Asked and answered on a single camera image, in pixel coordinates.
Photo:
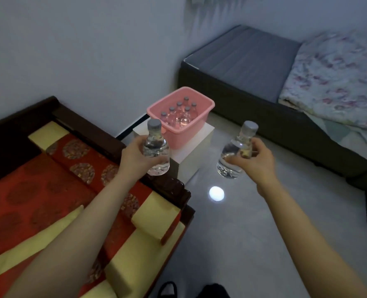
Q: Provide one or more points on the person's right hand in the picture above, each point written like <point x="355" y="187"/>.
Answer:
<point x="262" y="170"/>

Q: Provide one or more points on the dark grey bed frame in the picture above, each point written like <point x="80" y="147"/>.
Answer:
<point x="264" y="121"/>

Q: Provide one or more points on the grey striped mattress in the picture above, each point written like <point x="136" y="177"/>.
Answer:
<point x="242" y="58"/>

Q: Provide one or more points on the red yellow silk pillow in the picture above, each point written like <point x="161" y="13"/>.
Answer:
<point x="127" y="266"/>

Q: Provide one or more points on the red yellow rectangular bolster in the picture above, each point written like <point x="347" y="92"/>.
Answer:
<point x="78" y="158"/>

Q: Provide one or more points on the person's black trousers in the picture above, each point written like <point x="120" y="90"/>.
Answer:
<point x="216" y="291"/>

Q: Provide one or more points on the person's right forearm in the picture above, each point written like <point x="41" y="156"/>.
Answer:
<point x="311" y="251"/>

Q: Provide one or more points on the pink plastic basin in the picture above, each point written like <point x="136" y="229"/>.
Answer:
<point x="183" y="136"/>

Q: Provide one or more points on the floral quilt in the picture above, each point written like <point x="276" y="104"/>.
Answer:
<point x="335" y="77"/>

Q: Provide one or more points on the person's left hand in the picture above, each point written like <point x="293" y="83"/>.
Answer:
<point x="132" y="164"/>

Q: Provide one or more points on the white square stool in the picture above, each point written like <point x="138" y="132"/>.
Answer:
<point x="196" y="155"/>

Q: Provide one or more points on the dark wooden sofa bench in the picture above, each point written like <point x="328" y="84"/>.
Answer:
<point x="15" y="136"/>

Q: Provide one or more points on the black slipper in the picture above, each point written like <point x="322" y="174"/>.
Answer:
<point x="163" y="291"/>

